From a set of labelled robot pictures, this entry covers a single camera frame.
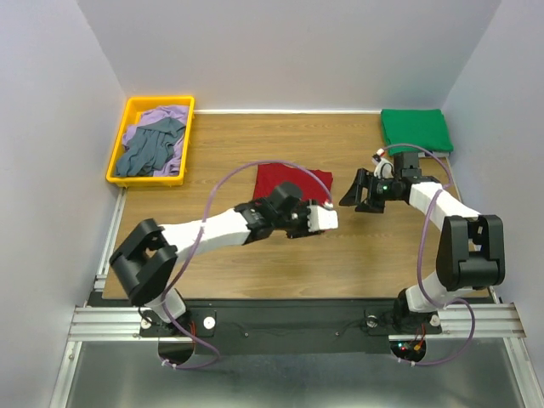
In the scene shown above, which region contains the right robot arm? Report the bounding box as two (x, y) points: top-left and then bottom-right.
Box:
(339, 150), (506, 332)

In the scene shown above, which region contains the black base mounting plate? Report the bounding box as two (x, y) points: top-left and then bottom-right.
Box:
(139, 297), (443, 356)

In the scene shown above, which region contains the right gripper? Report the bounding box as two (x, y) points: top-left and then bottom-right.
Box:
(337, 167), (400, 213)

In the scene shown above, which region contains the folded green t shirt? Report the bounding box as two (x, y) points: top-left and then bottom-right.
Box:
(380, 109), (454, 153)

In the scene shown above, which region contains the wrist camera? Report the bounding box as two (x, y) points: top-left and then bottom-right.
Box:
(372, 149), (394, 179)
(307, 202), (338, 233)

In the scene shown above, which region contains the grey-blue t shirt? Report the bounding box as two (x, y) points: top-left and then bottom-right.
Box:
(114, 116), (186, 178)

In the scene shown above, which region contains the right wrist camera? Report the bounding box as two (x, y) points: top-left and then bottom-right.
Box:
(372, 149), (394, 179)

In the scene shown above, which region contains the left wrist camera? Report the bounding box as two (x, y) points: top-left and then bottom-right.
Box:
(307, 202), (338, 233)

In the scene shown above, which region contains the lavender t shirt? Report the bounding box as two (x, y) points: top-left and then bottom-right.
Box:
(122, 105), (189, 152)

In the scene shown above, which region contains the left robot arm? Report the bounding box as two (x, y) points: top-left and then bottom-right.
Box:
(109, 182), (322, 335)

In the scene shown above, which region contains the yellow plastic bin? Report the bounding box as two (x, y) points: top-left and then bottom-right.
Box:
(105, 95), (196, 188)

